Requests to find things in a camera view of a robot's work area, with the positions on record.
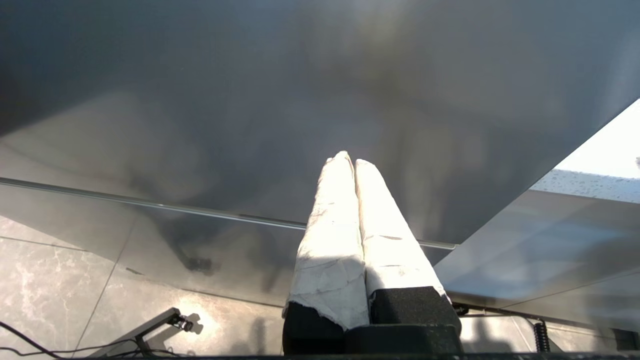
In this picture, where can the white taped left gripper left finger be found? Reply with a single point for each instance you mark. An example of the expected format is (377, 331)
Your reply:
(327, 240)

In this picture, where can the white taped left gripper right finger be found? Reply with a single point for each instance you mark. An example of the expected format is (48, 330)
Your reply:
(390, 240)

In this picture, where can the tall cabinet side panel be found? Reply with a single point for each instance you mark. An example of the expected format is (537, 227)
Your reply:
(250, 100)

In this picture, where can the steel under-counter cabinet front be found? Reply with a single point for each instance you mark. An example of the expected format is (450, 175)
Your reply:
(550, 250)

